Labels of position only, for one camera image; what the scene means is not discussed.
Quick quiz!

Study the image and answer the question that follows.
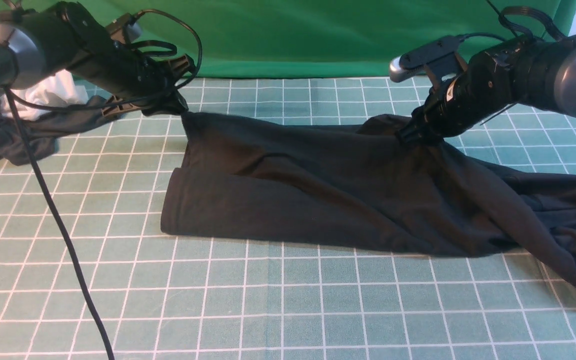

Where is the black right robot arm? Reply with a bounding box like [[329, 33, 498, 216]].
[[389, 34, 576, 145]]

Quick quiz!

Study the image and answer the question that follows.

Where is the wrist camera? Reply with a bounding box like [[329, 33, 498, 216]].
[[389, 35, 467, 89], [105, 13, 143, 44]]

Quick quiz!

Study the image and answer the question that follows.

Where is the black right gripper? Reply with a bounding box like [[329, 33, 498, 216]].
[[397, 73, 499, 146]]

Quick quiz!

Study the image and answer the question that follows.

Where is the dark gray long-sleeve shirt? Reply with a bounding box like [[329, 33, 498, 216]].
[[160, 112, 576, 287]]

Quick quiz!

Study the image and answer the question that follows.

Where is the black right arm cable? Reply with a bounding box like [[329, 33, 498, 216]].
[[455, 0, 569, 46]]

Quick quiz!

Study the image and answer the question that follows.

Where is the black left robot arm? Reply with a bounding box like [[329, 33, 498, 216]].
[[0, 1, 203, 119]]

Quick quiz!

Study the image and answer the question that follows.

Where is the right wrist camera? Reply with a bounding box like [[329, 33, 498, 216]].
[[389, 35, 467, 89]]

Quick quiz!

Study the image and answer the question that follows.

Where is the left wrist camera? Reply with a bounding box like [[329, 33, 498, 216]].
[[105, 13, 143, 44]]

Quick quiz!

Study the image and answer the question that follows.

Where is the dark crumpled garment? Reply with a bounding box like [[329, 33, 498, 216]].
[[0, 97, 120, 166]]

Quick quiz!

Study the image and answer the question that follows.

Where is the green backdrop cloth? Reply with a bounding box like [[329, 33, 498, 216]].
[[0, 0, 556, 79]]

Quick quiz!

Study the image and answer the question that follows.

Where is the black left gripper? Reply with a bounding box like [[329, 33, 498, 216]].
[[70, 22, 197, 119]]

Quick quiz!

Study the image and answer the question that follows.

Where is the teal grid tablecloth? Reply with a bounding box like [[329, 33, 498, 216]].
[[0, 75, 576, 360]]

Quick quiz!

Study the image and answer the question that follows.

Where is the white crumpled cloth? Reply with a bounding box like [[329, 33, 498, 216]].
[[0, 70, 90, 121]]

